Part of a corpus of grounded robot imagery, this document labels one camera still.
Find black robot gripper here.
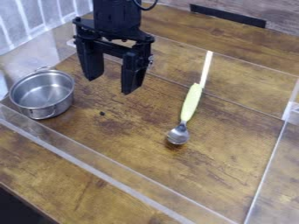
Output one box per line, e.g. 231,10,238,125
73,0,155,95

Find green handled metal spoon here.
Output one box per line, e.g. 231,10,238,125
167,83,203,144

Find clear acrylic triangle stand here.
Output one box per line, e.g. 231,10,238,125
67,38,77,48

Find small stainless steel pot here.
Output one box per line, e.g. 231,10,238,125
10,66,75,120

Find black bar on table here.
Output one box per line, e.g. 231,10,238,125
190,3,267,28

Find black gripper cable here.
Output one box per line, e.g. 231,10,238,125
133,0,161,11

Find clear acrylic enclosure wall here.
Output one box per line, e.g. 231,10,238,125
0,103,238,224

